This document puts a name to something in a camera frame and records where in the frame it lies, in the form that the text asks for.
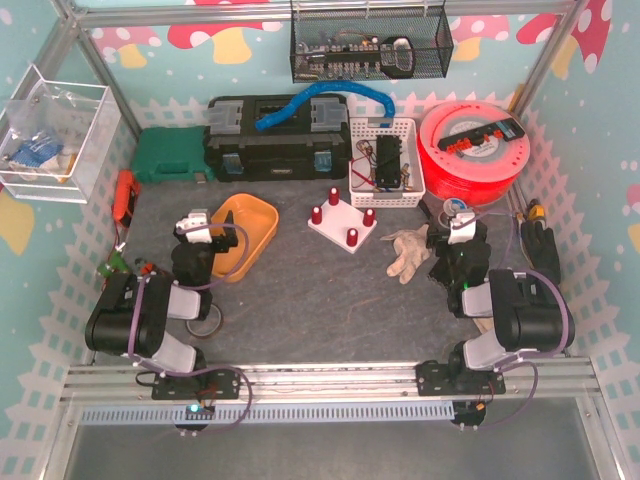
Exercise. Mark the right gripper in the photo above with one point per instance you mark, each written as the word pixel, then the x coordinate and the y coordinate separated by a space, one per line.
pixel 441 238

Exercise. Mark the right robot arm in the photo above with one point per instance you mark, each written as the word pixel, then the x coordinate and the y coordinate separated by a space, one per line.
pixel 531 319

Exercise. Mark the orange handled pliers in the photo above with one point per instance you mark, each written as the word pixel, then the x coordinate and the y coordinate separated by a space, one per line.
pixel 145 267

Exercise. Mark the brown tape roll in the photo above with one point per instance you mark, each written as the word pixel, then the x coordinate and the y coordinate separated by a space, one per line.
pixel 208 327

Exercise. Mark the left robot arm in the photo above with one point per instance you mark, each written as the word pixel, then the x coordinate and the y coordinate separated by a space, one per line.
pixel 130 317

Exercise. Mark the black power strip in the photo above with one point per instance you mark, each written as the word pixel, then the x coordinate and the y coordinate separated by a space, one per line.
pixel 507 129

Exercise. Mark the small solder wire spool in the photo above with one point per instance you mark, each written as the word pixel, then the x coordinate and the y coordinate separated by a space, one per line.
pixel 450 208

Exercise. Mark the white peg base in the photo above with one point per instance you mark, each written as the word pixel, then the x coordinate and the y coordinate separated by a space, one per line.
pixel 337 220

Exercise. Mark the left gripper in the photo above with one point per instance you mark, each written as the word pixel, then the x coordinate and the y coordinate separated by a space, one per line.
pixel 220 240

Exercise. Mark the blue white glove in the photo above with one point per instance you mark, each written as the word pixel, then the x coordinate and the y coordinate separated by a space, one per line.
pixel 39 153

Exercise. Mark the orange plastic tray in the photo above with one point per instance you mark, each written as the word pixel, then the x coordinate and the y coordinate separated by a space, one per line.
pixel 259 219

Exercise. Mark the black wire mesh basket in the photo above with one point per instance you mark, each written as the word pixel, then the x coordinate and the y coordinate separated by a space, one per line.
pixel 375 45

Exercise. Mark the red filament spool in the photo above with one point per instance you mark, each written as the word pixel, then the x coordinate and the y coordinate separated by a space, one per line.
pixel 480 175

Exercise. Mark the black tool box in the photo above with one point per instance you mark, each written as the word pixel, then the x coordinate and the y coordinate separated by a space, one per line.
pixel 314 143

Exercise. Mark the white plastic basket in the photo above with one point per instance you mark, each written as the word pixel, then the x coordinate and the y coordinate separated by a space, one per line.
pixel 385 169

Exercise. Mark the red large spring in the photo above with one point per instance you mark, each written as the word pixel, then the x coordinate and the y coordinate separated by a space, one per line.
pixel 369 218

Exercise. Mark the orange black meter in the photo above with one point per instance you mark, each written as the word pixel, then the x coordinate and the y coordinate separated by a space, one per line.
pixel 126 195

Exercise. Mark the beige work glove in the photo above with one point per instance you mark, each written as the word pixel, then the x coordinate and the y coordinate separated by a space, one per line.
pixel 411 250

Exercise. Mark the black aluminium extrusion block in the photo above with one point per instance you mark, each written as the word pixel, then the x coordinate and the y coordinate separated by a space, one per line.
pixel 441 272

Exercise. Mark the green tool case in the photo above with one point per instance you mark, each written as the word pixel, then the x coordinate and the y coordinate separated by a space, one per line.
pixel 171 154

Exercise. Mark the clear acrylic box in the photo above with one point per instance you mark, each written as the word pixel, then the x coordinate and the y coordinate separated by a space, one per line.
pixel 85 118

